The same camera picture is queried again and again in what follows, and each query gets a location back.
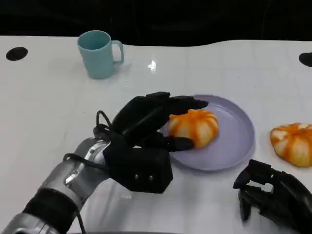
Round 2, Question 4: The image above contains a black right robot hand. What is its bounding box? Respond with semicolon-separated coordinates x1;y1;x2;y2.
233;159;312;234

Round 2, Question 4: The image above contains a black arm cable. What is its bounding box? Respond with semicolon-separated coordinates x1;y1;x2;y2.
62;110;115;234

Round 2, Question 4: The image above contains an orange and white bread roll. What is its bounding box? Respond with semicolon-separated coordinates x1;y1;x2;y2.
269;122;312;168
168;109;219;149

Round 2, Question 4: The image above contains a black table grommet hole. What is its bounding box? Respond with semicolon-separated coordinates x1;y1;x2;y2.
5;47;28;61
298;52;312;66

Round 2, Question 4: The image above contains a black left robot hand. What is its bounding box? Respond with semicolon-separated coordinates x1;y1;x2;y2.
107;92;209;153

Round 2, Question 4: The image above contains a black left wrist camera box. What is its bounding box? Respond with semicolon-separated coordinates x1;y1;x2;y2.
103;145;174;194

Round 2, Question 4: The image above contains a pale green mug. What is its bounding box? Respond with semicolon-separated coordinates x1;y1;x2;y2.
77;30;125;79

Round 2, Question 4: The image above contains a lilac plate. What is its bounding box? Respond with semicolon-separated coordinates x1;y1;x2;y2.
160;94;255;172

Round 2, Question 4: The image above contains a black backdrop curtain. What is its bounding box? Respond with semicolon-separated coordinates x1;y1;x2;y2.
0;0;312;47

